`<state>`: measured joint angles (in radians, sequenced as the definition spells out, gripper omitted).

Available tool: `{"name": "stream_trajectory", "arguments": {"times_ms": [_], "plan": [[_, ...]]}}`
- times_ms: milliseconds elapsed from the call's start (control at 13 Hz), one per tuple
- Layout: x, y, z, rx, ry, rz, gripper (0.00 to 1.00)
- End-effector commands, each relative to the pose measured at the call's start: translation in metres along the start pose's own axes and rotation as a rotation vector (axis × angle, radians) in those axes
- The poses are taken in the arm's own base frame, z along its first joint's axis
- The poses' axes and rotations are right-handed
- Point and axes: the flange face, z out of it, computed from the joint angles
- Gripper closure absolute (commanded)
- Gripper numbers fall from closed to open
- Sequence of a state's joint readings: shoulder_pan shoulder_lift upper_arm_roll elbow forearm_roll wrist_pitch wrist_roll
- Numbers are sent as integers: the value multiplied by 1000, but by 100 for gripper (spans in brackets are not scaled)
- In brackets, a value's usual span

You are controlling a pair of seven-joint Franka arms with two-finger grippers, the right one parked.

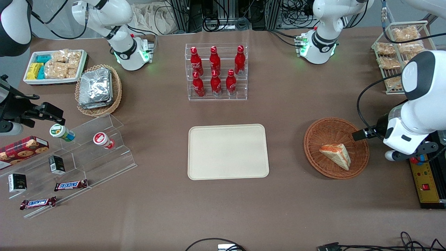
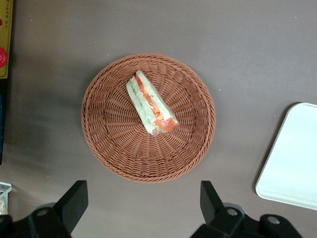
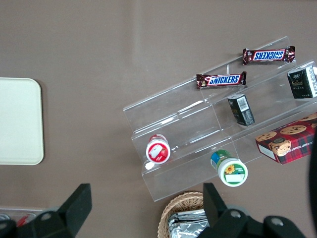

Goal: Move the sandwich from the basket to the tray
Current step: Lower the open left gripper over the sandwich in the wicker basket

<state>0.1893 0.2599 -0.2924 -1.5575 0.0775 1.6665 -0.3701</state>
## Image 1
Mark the round brown wicker basket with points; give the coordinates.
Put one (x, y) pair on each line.
(327, 132)

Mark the red tartan cookie box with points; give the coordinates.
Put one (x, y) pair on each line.
(21, 151)

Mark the red cola bottle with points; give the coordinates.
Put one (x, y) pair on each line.
(198, 87)
(231, 84)
(196, 62)
(215, 62)
(216, 85)
(239, 62)

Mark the bagged bread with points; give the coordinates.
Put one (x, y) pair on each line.
(385, 48)
(393, 83)
(406, 33)
(411, 48)
(389, 63)

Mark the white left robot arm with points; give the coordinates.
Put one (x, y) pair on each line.
(423, 104)

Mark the small black carton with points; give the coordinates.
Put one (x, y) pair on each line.
(56, 165)
(17, 183)

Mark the yellow snack pack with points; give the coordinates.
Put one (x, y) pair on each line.
(33, 71)

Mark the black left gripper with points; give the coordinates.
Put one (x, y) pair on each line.
(380, 127)

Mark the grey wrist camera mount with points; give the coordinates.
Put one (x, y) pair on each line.
(416, 150)

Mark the silver foil packet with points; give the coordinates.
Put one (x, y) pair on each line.
(94, 89)

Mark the clear bag of crackers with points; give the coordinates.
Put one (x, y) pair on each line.
(55, 70)
(60, 55)
(75, 59)
(71, 73)

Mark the teal snack pack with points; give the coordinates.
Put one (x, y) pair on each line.
(43, 59)
(41, 72)

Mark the yellow black power strip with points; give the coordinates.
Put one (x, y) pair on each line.
(427, 188)

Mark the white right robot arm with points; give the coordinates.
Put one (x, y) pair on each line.
(127, 52)

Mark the beige plastic tray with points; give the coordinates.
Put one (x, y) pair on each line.
(228, 151)

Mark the clear acrylic bottle rack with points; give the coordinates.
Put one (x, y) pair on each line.
(223, 99)

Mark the aluminium frame post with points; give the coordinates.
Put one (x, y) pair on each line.
(273, 14)
(181, 15)

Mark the green lid yogurt cup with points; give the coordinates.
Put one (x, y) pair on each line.
(60, 132)

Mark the red lid yogurt cup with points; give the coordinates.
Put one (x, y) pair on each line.
(101, 139)

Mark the Snickers chocolate bar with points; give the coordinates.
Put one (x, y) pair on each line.
(38, 203)
(70, 185)

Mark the triangular wrapped sandwich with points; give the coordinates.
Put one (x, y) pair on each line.
(336, 156)

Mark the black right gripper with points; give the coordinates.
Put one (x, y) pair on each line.
(15, 108)

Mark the oval tan wicker basket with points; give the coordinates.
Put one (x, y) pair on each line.
(116, 92)

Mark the white rectangular snack tray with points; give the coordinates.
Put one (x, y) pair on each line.
(55, 81)

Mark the beige cloth bag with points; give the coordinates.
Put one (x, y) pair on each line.
(150, 19)

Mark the clear acrylic stepped stand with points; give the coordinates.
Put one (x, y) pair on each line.
(90, 160)

